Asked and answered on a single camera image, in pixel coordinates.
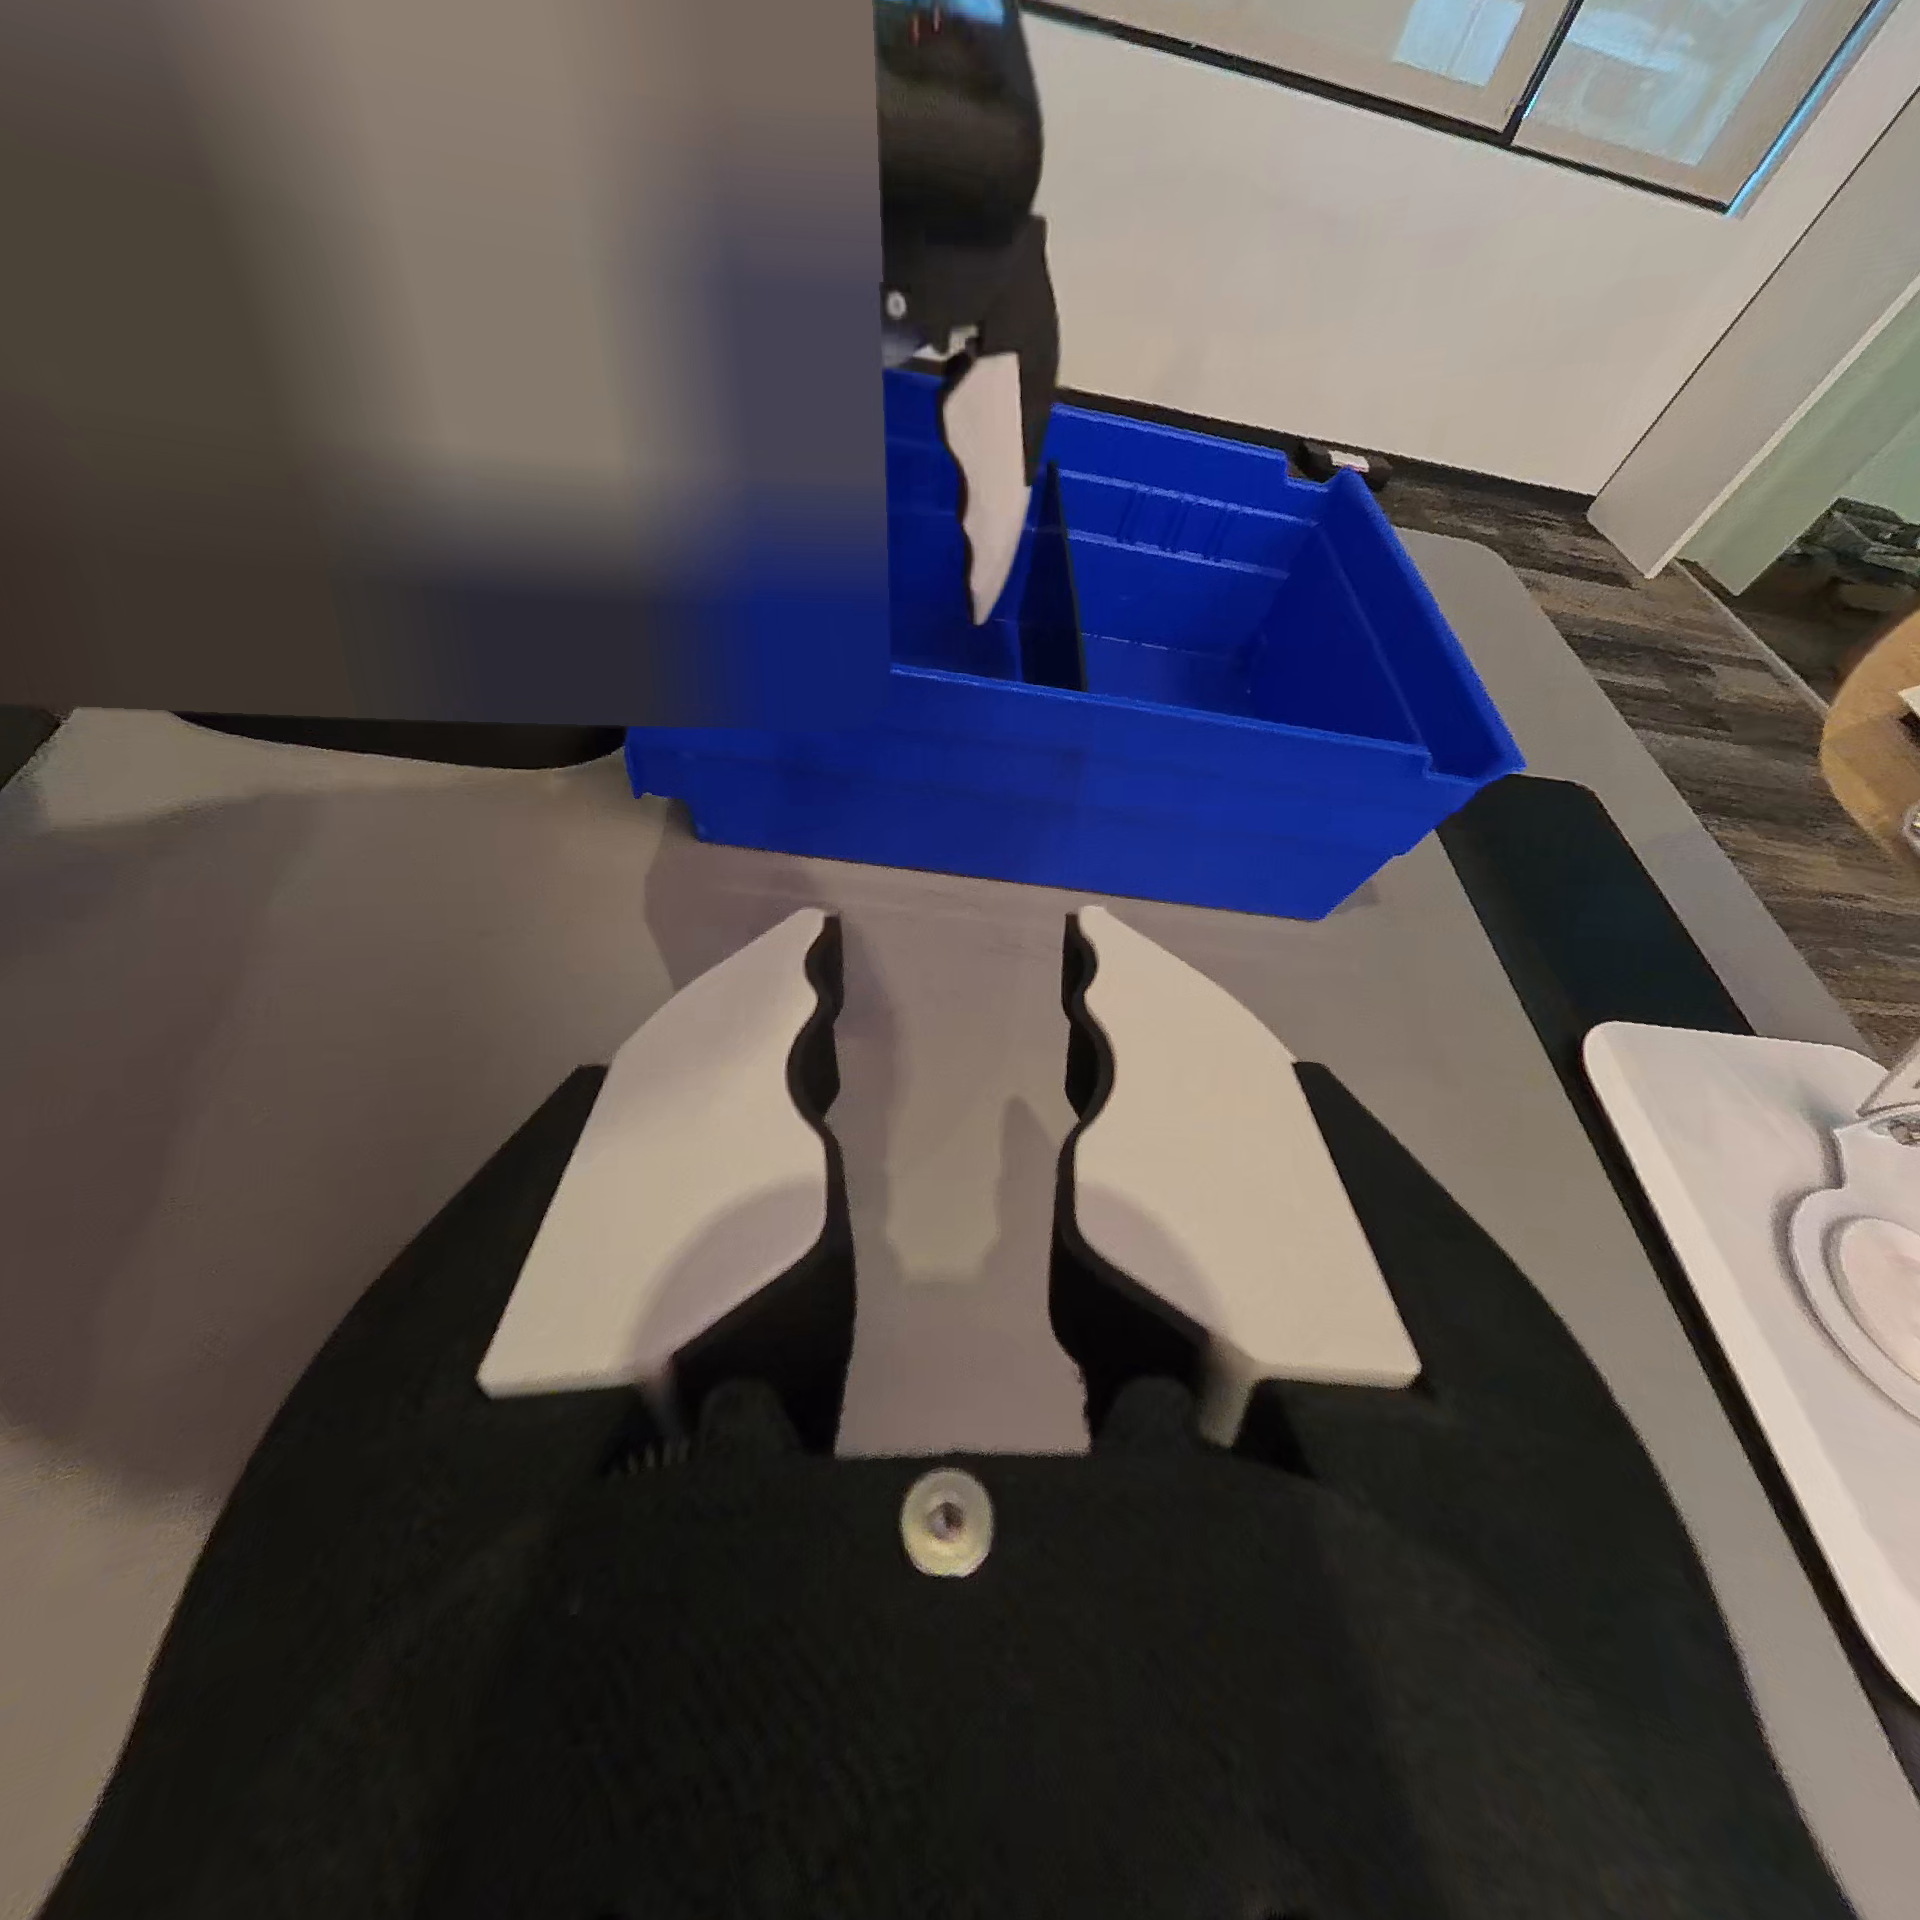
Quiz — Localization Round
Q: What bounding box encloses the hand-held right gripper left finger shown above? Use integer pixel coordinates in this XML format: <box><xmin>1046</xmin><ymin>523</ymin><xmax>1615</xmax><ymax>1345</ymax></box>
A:
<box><xmin>478</xmin><ymin>908</ymin><xmax>857</xmax><ymax>1454</ymax></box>

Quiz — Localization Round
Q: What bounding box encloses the black textured pad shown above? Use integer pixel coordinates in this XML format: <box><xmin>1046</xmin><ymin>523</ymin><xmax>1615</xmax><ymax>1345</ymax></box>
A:
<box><xmin>1467</xmin><ymin>772</ymin><xmax>1760</xmax><ymax>1039</ymax></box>

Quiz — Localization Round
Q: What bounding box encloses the blue plastic bin with divider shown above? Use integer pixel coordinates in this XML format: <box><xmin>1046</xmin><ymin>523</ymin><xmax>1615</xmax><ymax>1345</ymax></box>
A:
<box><xmin>622</xmin><ymin>367</ymin><xmax>1530</xmax><ymax>920</ymax></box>

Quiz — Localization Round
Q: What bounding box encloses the large glass window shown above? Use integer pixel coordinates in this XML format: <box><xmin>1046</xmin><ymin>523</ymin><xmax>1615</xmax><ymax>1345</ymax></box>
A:
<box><xmin>1037</xmin><ymin>0</ymin><xmax>1855</xmax><ymax>212</ymax></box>

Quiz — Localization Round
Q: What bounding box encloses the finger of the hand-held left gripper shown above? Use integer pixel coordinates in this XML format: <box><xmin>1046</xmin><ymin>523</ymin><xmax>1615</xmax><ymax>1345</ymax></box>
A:
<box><xmin>937</xmin><ymin>348</ymin><xmax>1040</xmax><ymax>629</ymax></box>

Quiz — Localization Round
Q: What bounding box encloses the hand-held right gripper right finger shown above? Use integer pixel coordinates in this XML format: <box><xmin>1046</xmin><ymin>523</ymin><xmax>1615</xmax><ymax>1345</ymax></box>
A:
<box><xmin>1054</xmin><ymin>902</ymin><xmax>1424</xmax><ymax>1446</ymax></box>

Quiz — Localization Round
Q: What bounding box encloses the instruction sheet on stand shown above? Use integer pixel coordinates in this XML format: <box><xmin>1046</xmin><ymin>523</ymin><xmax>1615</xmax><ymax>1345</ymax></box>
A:
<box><xmin>1584</xmin><ymin>604</ymin><xmax>1920</xmax><ymax>1707</ymax></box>

